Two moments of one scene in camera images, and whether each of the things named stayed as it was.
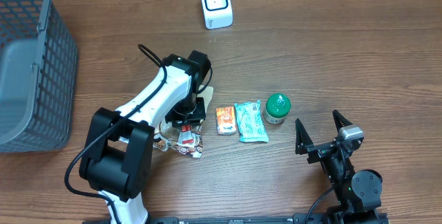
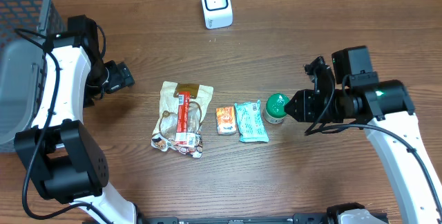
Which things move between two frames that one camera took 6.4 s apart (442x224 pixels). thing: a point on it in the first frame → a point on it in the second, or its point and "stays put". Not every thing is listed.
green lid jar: x=278 y=106 stays put
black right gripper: x=324 y=148 → x=313 y=106
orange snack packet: x=226 y=120 stays put
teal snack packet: x=251 y=122 stays put
